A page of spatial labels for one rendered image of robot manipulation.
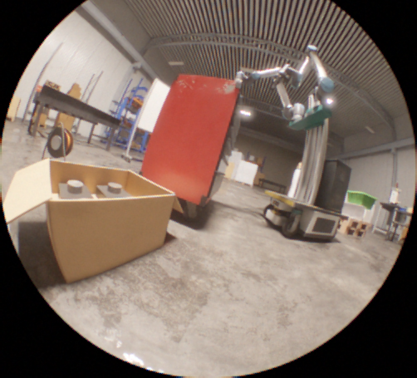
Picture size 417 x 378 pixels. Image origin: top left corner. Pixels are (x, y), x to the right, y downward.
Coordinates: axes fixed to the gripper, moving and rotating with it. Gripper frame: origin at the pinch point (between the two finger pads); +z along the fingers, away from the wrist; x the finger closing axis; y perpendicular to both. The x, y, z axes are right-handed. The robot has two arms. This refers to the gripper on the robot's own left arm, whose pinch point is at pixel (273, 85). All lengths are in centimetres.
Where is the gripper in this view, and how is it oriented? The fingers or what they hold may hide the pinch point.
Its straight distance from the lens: 146.2
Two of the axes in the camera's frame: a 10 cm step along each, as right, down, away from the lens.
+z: -6.3, 7.5, 1.9
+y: -7.5, -6.5, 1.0
